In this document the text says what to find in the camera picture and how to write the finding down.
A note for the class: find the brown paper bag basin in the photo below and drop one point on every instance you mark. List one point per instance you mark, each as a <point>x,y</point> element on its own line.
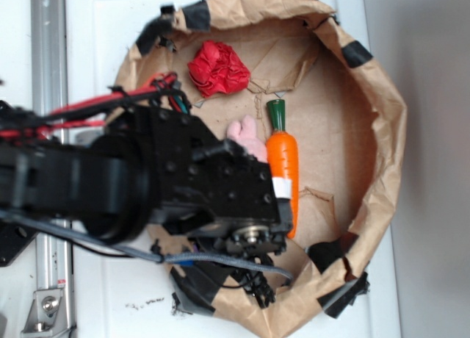
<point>350,124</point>

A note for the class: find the pink plush bunny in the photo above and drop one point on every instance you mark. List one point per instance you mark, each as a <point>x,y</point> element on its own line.
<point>244,132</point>

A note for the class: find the metal corner bracket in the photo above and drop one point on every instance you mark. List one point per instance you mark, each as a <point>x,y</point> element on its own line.
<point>48,315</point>

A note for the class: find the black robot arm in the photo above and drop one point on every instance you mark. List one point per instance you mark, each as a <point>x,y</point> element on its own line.
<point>96,184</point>

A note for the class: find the aluminium extrusion rail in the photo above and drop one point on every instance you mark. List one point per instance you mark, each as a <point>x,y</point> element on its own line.
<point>54,257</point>

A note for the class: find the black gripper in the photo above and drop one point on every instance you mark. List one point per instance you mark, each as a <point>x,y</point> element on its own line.
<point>205,188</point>

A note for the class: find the orange plastic toy carrot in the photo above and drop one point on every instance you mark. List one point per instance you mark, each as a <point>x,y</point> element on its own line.
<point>283,158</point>

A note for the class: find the crumpled red paper ball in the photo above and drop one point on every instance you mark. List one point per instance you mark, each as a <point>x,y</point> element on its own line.
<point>217,68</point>

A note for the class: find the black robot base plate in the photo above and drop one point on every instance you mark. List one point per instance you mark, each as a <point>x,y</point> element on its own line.
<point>14,239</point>

